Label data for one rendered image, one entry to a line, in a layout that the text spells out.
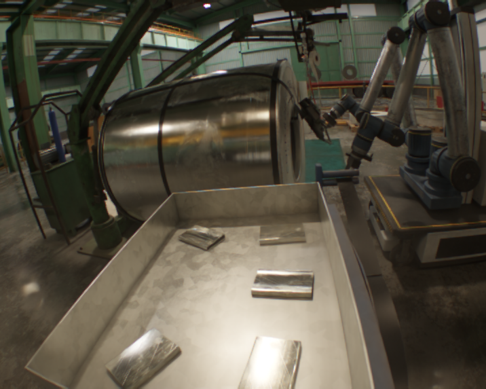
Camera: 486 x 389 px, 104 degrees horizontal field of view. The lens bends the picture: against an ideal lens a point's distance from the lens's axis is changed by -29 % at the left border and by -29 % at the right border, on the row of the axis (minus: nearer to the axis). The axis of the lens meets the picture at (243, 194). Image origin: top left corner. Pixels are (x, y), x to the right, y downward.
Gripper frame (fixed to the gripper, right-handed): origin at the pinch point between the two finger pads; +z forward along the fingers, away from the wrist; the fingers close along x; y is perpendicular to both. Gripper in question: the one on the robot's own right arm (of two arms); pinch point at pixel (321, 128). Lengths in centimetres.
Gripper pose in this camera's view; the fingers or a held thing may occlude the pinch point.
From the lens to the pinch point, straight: 232.3
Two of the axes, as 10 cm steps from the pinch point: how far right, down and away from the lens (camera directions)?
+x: -6.3, -7.2, 3.0
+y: 4.0, 0.4, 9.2
